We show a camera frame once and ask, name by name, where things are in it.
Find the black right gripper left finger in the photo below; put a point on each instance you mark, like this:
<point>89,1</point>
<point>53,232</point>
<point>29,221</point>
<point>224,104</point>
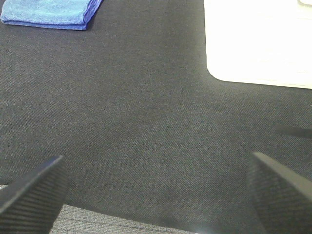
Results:
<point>31,204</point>

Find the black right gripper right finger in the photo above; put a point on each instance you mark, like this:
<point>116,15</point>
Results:
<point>281,197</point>

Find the blue towel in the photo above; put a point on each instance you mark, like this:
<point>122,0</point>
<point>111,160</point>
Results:
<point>51,14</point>

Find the black fabric table cloth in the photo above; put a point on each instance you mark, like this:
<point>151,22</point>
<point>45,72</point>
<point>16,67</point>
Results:
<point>148,134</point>

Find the white plastic storage box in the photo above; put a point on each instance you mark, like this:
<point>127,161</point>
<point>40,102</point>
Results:
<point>260,41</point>

